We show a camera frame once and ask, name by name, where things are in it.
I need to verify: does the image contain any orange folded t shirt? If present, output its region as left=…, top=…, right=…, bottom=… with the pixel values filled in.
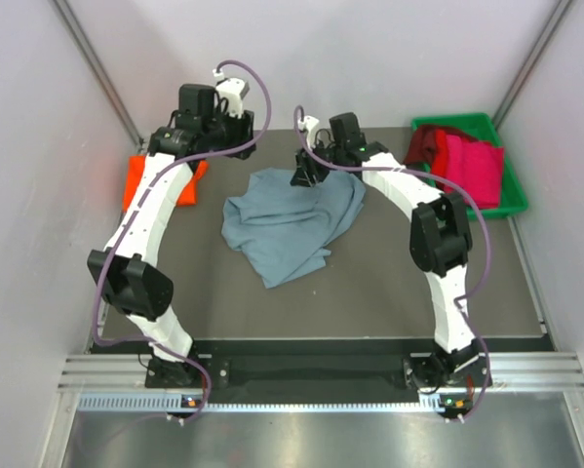
left=122, top=155, right=209, bottom=213

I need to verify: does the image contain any dark red t shirt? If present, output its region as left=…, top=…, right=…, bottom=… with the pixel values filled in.
left=404, top=124, right=478, bottom=166

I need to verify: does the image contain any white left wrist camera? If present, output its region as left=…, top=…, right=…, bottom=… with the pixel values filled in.
left=213, top=70, right=250, bottom=118

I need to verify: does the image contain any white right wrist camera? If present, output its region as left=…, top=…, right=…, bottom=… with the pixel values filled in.
left=297, top=115, right=321, bottom=151

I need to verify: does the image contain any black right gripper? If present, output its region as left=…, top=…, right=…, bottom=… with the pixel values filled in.
left=290, top=138, right=345, bottom=190

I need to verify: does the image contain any green plastic bin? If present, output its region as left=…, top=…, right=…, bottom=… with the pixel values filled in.
left=405, top=112, right=528, bottom=218

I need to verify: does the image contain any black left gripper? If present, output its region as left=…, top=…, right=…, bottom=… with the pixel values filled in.
left=202, top=102, right=255, bottom=161

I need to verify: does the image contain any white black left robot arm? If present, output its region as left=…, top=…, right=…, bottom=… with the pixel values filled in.
left=87, top=78, right=255, bottom=388

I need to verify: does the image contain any grey slotted cable duct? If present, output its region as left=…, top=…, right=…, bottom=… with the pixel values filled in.
left=77, top=393, right=467, bottom=414

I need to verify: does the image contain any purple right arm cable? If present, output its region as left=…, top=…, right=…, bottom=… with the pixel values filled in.
left=293, top=104, right=492, bottom=421

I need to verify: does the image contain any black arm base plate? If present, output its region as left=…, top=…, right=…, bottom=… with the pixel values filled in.
left=145, top=355, right=487, bottom=391

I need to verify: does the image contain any blue grey t shirt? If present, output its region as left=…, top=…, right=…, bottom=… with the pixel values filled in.
left=221, top=168, right=366, bottom=289

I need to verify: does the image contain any pink t shirt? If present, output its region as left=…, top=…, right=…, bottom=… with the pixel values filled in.
left=459, top=141, right=504, bottom=209

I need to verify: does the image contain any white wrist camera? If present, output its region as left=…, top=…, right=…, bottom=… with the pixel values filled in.
left=297, top=115, right=321, bottom=151
left=213, top=70, right=250, bottom=118

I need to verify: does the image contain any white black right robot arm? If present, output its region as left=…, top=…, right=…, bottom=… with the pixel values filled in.
left=292, top=107, right=481, bottom=393

